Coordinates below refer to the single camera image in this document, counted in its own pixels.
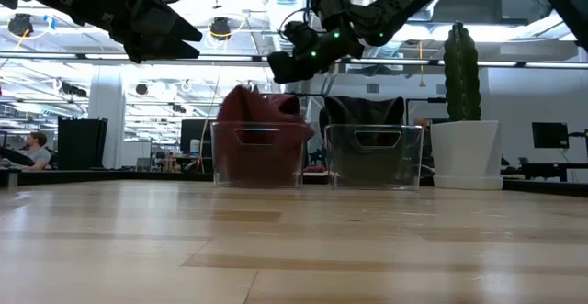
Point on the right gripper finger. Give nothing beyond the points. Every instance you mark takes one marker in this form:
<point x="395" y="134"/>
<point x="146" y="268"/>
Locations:
<point x="289" y="67"/>
<point x="340" y="51"/>

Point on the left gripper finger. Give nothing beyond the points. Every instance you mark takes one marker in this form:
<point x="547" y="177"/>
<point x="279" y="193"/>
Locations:
<point x="170" y="51"/>
<point x="174" y="30"/>

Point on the maroon baseball cap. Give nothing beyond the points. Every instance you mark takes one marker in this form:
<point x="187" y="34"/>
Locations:
<point x="257" y="161"/>
<point x="257" y="106"/>

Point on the black baseball cap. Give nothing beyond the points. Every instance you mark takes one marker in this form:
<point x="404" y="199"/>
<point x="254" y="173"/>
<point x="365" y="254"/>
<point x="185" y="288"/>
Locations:
<point x="372" y="166"/>
<point x="363" y="111"/>

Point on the black ceiling spotlight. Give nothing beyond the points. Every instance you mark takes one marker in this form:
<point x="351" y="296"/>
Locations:
<point x="221" y="26"/>
<point x="20" y="25"/>

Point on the grey overhead crossbar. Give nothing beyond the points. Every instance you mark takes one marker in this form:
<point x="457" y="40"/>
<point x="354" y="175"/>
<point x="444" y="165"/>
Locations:
<point x="390" y="61"/>

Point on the white bottle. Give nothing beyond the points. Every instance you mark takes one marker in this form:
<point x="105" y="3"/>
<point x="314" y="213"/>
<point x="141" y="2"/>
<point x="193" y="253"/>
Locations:
<point x="195" y="148"/>

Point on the clear plastic bin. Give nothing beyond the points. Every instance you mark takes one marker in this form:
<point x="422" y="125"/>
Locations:
<point x="220" y="175"/>
<point x="333" y="180"/>

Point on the green cactus plant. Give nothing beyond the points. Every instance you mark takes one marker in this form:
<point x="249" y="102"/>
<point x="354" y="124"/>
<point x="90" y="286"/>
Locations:
<point x="461" y="74"/>

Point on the black cabinet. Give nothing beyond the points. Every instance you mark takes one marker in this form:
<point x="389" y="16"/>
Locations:
<point x="82" y="143"/>

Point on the white hexagonal plant pot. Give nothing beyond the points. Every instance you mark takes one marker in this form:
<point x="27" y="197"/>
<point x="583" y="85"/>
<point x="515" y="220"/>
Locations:
<point x="466" y="157"/>

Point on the person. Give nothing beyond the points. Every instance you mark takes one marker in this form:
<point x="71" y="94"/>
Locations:
<point x="37" y="154"/>

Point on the black office desk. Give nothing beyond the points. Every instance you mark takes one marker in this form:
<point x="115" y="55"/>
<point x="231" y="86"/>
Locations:
<point x="551" y="166"/>

